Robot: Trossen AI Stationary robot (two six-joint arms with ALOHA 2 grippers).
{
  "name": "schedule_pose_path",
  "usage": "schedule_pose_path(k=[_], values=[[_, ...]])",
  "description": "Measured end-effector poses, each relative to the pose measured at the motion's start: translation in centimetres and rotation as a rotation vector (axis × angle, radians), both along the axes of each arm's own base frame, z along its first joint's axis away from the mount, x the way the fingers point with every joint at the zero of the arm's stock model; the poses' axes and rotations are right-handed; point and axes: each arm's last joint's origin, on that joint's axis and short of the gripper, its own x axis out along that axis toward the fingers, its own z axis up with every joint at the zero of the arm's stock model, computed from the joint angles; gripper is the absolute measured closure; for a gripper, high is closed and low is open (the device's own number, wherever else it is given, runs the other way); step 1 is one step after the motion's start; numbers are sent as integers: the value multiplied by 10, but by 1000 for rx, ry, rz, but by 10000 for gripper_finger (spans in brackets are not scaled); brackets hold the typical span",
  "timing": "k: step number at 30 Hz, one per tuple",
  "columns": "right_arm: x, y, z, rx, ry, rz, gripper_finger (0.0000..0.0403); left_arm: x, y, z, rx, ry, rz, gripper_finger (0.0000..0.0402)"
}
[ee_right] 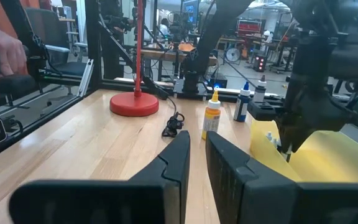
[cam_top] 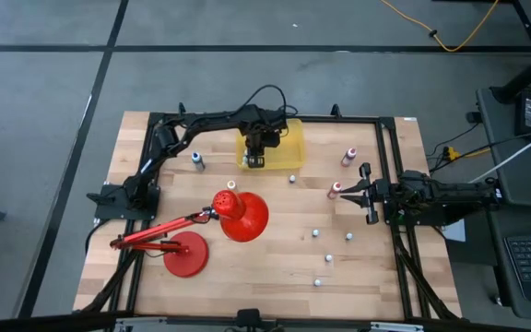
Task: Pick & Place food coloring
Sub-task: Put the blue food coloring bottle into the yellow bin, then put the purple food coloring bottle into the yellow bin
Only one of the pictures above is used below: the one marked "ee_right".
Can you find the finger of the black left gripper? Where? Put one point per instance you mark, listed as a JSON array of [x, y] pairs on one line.
[[301, 135], [285, 133]]

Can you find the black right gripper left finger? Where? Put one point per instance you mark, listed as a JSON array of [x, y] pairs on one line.
[[104, 202]]

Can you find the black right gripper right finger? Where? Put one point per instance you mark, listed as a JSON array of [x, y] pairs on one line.
[[275, 202]]

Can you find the large purple food coloring bottle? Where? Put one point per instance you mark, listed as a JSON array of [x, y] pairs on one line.
[[259, 91]]

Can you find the large blue food coloring bottle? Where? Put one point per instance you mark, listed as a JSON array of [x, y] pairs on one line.
[[241, 105]]

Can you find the large yellow food coloring bottle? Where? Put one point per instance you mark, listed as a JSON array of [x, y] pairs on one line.
[[210, 119]]

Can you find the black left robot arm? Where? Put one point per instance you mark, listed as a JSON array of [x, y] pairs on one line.
[[216, 34]]

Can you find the yellow translucent plastic bin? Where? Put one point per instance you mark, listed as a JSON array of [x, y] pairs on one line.
[[322, 168]]

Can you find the black computer case lit fans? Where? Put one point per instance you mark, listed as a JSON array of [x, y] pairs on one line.
[[260, 63]]

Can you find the black box blue light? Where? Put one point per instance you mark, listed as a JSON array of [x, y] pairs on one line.
[[220, 82]]

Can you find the white floor fan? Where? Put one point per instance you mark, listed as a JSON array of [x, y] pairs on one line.
[[233, 55]]

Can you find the red desk lamp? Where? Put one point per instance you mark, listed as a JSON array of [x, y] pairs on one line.
[[134, 104]]

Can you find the red tool cabinet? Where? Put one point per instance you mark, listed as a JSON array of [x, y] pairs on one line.
[[249, 27]]

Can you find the silver aluminium extrusion bar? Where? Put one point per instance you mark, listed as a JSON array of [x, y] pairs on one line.
[[85, 79]]

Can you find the grey office chair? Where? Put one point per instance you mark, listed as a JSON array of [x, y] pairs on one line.
[[70, 68]]

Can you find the wooden workbench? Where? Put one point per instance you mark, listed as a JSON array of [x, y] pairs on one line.
[[160, 55]]

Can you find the blue-screen monitor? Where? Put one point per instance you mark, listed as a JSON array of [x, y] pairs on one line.
[[190, 11]]

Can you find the person's hand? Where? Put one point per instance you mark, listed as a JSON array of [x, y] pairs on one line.
[[8, 53]]

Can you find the black aluminium table frame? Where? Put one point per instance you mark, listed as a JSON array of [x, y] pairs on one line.
[[92, 46]]

